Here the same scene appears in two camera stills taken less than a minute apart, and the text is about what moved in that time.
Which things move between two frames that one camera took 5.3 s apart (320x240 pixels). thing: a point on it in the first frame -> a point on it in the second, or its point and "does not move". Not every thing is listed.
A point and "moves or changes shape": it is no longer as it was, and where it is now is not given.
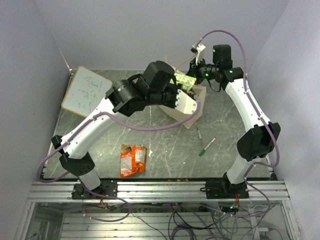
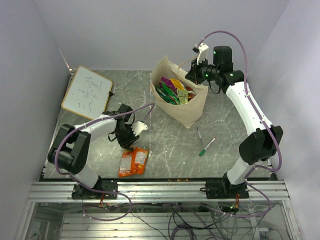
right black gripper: x=193 y=70 does not move
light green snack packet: x=187 y=81 moves or changes shape
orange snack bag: x=133 y=158 does not move
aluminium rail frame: x=154 y=210 does not move
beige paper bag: x=182 y=116 does not move
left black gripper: x=175 y=88 -> x=127 y=143
